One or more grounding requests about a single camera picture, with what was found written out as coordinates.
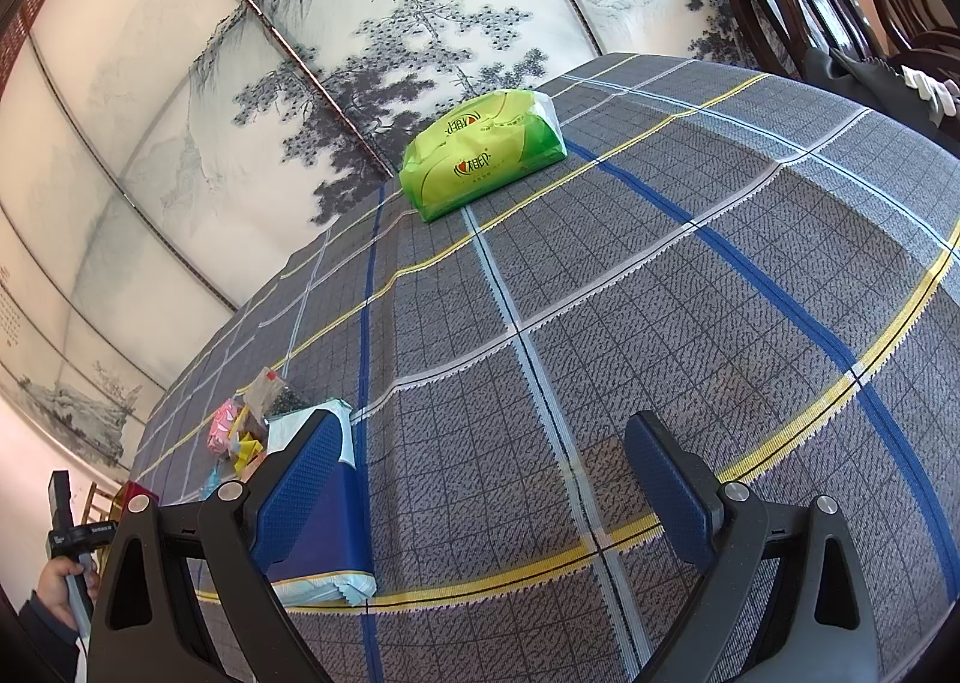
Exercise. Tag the grey plaid tablecloth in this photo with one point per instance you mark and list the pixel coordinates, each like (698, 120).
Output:
(600, 278)

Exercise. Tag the black bag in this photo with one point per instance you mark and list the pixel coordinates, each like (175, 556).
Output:
(847, 86)

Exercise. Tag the light wooden chair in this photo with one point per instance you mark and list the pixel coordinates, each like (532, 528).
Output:
(94, 499)

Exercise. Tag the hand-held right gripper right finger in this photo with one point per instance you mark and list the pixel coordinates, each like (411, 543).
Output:
(667, 495)

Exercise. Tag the light blue snack packet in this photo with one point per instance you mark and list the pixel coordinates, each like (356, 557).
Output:
(211, 479)

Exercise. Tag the white gloves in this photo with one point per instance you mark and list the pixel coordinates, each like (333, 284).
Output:
(930, 89)

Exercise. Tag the painted folding screen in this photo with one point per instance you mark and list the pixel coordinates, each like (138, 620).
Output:
(225, 128)

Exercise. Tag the green snack packet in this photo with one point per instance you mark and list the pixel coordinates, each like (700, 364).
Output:
(480, 150)

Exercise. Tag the person's left hand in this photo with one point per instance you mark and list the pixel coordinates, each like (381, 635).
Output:
(52, 593)

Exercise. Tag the clear packet of dark seeds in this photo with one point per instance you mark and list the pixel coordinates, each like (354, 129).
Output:
(276, 394)

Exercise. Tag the person's left forearm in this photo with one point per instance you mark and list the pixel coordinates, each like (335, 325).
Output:
(41, 642)

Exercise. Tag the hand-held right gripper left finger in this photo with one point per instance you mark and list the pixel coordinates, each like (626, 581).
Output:
(307, 488)

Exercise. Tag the dark blue snack packet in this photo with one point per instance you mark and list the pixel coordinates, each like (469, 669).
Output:
(322, 540)

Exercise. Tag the red and gold tin box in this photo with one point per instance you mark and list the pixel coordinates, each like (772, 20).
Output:
(135, 489)

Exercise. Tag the yellow snack packet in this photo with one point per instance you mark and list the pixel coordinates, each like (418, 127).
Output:
(249, 449)

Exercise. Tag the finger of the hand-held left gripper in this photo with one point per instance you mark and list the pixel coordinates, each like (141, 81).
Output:
(60, 495)

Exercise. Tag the pink snack packet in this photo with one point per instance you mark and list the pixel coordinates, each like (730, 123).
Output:
(225, 426)

